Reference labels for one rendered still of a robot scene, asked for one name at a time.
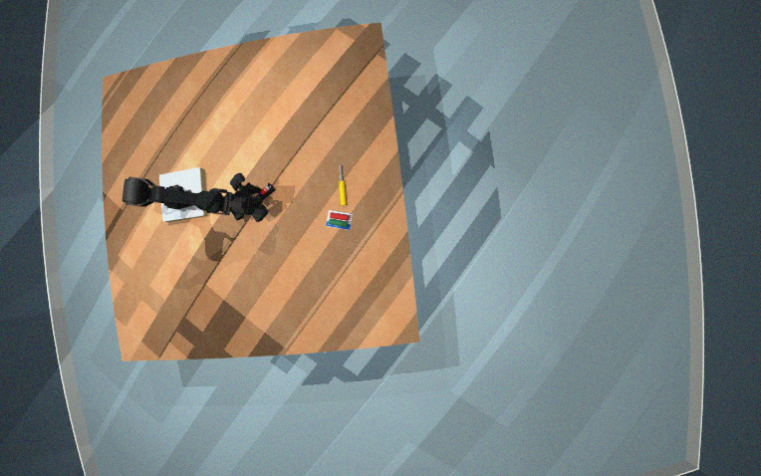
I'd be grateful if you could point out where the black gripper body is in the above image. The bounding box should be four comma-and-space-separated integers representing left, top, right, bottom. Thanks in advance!
229, 173, 269, 223

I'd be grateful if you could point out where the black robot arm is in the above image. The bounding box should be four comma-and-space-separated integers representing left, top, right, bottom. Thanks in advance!
123, 177, 256, 221

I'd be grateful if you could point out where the yellow-handled screwdriver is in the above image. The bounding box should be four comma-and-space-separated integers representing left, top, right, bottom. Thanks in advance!
338, 165, 347, 205

